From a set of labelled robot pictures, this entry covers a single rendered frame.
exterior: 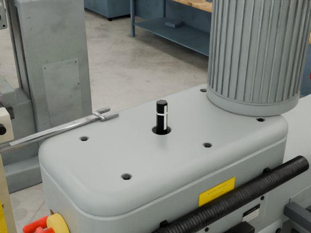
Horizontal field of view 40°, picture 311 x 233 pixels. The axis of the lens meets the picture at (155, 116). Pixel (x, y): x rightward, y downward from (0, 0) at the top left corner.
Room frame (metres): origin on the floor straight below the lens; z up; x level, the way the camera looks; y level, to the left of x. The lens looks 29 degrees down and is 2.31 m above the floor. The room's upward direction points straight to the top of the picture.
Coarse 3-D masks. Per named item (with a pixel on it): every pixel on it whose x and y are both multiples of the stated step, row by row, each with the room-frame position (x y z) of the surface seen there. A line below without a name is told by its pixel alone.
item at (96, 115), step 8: (96, 112) 0.76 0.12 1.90; (104, 112) 0.78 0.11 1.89; (112, 112) 0.76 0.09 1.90; (80, 120) 0.73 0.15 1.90; (88, 120) 0.73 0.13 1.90; (96, 120) 0.74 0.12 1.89; (104, 120) 0.74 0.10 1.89; (56, 128) 0.70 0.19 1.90; (64, 128) 0.70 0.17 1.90; (72, 128) 0.71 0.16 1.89; (32, 136) 0.67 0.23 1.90; (40, 136) 0.67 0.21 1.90; (48, 136) 0.68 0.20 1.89; (8, 144) 0.64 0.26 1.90; (16, 144) 0.64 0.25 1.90; (24, 144) 0.65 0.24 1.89; (0, 152) 0.62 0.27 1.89
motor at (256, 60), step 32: (224, 0) 0.81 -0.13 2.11; (256, 0) 0.77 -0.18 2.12; (288, 0) 0.76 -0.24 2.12; (224, 32) 0.80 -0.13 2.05; (256, 32) 0.76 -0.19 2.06; (288, 32) 0.77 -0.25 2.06; (224, 64) 0.80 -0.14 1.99; (256, 64) 0.76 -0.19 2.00; (288, 64) 0.77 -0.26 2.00; (224, 96) 0.79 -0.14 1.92; (256, 96) 0.76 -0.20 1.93; (288, 96) 0.78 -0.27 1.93
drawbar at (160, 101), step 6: (156, 102) 0.71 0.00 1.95; (162, 102) 0.71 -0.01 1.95; (156, 108) 0.71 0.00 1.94; (162, 108) 0.70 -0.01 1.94; (156, 114) 0.71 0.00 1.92; (156, 120) 0.71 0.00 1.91; (162, 120) 0.70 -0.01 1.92; (156, 126) 0.71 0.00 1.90; (162, 126) 0.70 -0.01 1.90; (156, 132) 0.71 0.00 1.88; (162, 132) 0.70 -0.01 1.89
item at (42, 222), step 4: (44, 216) 0.66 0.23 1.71; (48, 216) 0.67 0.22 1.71; (36, 220) 0.65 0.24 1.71; (40, 220) 0.65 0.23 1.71; (44, 220) 0.65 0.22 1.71; (28, 224) 0.64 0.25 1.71; (32, 224) 0.64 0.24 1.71; (36, 224) 0.64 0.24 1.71; (40, 224) 0.64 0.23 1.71; (44, 224) 0.65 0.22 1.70; (24, 228) 0.63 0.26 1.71; (28, 228) 0.63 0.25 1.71; (32, 228) 0.63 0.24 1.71; (36, 228) 0.64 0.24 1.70; (24, 232) 0.63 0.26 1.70; (28, 232) 0.63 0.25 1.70; (32, 232) 0.63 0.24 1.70
